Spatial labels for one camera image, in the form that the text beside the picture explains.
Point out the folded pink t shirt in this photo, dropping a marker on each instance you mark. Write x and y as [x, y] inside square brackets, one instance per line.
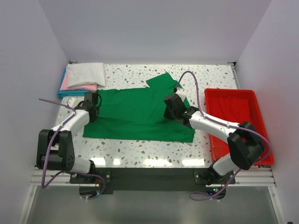
[63, 87]

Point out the folded teal t shirt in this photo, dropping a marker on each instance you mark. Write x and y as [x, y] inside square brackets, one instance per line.
[62, 93]

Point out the green t shirt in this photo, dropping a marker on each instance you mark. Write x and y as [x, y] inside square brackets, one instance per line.
[138, 114]

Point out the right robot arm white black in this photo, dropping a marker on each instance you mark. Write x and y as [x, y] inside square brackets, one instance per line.
[244, 143]

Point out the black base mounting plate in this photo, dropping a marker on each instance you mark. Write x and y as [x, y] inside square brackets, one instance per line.
[149, 179]

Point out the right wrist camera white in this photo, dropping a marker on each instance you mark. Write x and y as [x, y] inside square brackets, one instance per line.
[181, 93]

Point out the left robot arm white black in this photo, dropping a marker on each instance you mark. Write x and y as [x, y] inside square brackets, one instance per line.
[55, 149]

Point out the red t shirt in bin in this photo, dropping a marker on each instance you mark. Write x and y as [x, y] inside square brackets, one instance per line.
[233, 109]

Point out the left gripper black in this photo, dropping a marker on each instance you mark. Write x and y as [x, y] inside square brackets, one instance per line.
[94, 115]

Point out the folded white t shirt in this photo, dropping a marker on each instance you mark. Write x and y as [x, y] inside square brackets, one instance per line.
[85, 74]

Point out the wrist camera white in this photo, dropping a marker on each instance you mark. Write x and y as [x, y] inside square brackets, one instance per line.
[181, 93]
[73, 102]

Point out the red plastic bin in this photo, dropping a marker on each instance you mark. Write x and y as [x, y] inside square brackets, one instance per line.
[218, 147]

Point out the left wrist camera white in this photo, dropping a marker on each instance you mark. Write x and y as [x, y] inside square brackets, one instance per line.
[73, 102]

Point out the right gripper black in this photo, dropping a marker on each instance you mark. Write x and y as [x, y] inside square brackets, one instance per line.
[168, 114]

